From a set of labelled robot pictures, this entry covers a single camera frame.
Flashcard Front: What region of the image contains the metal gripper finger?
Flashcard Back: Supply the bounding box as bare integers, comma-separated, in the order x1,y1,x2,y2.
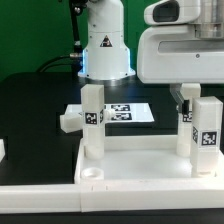
170,84,189,115

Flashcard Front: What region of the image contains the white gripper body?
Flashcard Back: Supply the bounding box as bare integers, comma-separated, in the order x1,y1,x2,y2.
137,25,224,84

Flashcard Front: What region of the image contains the white desk top tray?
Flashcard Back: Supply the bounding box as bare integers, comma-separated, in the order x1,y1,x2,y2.
74,135,224,185

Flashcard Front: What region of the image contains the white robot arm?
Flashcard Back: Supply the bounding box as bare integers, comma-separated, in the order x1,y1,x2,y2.
79,0,224,86

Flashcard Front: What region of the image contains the white marker paper sheet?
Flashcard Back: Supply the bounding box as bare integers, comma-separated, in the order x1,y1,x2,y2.
63,102,155,125

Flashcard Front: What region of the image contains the black pole behind robot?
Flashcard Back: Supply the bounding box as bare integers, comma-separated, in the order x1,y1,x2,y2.
69,0,88,53

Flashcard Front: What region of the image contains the white block left edge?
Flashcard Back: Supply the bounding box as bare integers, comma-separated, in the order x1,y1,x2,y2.
0,139,5,162

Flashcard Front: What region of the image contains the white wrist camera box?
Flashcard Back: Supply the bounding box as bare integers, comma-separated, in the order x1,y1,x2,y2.
144,0,201,26

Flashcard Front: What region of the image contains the black cable at base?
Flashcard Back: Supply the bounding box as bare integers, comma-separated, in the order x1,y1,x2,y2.
35,54,84,73

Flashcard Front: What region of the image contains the white front guide rail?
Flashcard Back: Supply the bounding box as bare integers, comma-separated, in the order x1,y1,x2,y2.
0,179,224,214

